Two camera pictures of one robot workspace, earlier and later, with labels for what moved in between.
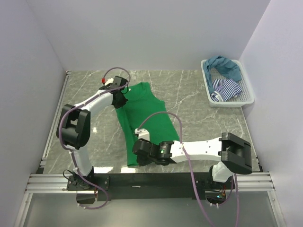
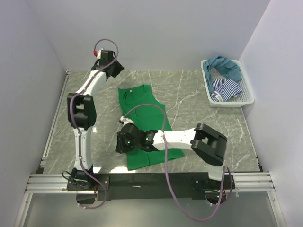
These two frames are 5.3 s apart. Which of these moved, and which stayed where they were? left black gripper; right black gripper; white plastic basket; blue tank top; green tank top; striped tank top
Moved: left black gripper; right black gripper
Stayed: blue tank top; striped tank top; white plastic basket; green tank top
